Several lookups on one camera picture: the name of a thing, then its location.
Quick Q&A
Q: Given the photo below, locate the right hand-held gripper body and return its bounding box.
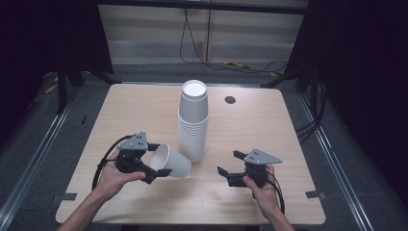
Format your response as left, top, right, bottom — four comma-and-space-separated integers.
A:
226, 147, 284, 189

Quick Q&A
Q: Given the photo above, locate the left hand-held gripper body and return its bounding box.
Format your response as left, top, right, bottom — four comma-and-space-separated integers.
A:
115, 130, 159, 186

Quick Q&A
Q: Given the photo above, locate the single white paper cup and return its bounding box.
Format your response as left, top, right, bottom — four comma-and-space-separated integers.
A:
149, 143, 192, 179

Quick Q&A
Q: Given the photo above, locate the stack of white paper cups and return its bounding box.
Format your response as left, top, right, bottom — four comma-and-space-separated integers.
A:
177, 79, 210, 164

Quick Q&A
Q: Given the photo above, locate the person's right hand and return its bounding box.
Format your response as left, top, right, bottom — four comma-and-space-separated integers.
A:
242, 163, 281, 221

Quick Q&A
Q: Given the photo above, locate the person's left hand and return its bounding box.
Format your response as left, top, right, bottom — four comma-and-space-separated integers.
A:
94, 148, 147, 202

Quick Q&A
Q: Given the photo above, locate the yellow floor tape scrap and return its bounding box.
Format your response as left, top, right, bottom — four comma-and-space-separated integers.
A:
44, 83, 60, 95
222, 60, 252, 69

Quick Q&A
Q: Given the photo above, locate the black metal stand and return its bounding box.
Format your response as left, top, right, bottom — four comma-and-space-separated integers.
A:
55, 57, 121, 116

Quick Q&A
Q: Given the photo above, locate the black curtain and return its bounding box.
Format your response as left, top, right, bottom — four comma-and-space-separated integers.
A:
0, 0, 114, 142
284, 0, 408, 206

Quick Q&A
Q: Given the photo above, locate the right hand-held gripper black cable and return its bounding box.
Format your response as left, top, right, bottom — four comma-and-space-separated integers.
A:
267, 172, 286, 216

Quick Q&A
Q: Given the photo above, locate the bundle of black floor cables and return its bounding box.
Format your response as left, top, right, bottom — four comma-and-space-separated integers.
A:
293, 81, 328, 144

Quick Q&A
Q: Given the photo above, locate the metal floor rail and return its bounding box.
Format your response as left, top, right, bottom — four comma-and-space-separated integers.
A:
297, 92, 374, 231
0, 92, 80, 223

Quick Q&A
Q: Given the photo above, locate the hanging black cable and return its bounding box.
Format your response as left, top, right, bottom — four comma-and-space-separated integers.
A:
178, 8, 290, 75

